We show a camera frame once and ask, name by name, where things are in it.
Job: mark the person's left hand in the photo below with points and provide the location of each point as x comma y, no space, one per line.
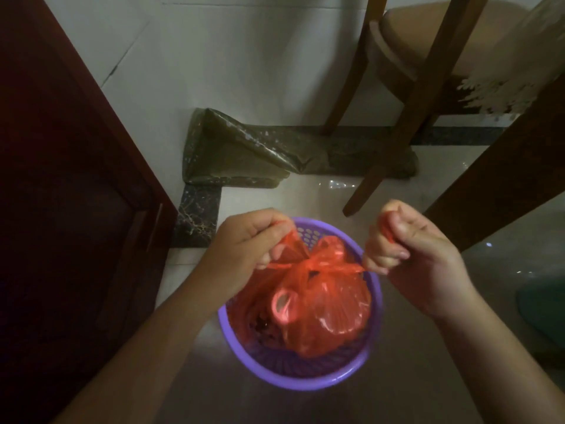
236,249

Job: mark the person's right hand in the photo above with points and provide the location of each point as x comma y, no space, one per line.
430,269

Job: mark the person's right thumb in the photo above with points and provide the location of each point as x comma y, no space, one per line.
399,238

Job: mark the person's left thumb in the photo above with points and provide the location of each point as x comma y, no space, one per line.
273,220

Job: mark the red plastic bag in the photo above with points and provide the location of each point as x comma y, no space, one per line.
326,304

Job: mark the person's right forearm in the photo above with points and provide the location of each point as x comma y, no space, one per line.
498,362

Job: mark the person's left forearm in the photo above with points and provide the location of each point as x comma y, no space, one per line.
150,348

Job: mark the crumpled green plastic sheet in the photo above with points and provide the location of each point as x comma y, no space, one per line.
229,154

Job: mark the dark wooden table leg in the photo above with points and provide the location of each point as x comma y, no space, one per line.
507,180

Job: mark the wooden chair with tan cushion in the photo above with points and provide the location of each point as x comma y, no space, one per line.
426,83

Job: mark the purple plastic basket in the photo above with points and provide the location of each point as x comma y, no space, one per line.
300,376

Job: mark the dark red wooden door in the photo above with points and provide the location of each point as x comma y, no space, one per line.
66,216

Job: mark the white lace tablecloth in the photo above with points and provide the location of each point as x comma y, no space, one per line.
521,61

